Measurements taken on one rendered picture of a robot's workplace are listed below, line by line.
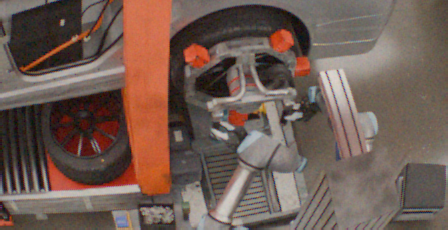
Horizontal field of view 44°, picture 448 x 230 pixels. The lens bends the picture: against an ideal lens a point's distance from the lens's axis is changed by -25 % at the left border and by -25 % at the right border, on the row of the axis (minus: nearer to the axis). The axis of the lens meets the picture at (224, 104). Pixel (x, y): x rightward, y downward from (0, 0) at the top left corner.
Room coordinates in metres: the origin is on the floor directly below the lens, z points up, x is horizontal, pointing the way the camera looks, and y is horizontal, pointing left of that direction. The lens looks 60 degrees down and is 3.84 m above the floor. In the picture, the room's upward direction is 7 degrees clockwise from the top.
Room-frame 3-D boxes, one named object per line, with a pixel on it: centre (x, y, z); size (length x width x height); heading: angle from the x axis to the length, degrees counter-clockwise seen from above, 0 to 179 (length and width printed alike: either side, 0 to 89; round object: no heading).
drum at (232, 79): (1.86, -0.08, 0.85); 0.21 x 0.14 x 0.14; 19
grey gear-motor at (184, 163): (1.77, 0.21, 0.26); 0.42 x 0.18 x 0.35; 19
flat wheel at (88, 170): (1.74, 0.78, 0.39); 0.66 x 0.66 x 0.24
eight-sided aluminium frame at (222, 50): (1.92, -0.06, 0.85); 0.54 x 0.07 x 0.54; 109
